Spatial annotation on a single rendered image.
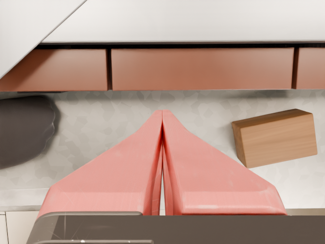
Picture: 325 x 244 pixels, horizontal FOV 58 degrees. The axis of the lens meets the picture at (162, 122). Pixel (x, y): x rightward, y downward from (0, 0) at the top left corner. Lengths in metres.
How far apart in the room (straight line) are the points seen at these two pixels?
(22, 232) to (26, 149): 0.62
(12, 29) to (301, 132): 0.36
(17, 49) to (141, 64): 0.11
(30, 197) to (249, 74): 0.38
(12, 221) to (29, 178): 0.56
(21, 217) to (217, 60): 0.86
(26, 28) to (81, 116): 0.20
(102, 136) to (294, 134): 0.27
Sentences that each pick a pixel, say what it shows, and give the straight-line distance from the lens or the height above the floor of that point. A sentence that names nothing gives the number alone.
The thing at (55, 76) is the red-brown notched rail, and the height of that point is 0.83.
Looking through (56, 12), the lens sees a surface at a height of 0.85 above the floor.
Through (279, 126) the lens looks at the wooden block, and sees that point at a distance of 0.42.
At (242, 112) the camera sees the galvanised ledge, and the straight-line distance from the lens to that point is 0.46.
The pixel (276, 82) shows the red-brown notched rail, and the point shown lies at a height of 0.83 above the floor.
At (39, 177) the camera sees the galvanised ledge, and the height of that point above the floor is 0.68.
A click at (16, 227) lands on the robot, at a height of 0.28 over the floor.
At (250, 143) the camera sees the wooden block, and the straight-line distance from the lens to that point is 0.41.
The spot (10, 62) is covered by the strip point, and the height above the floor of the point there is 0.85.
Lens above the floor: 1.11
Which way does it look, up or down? 80 degrees down
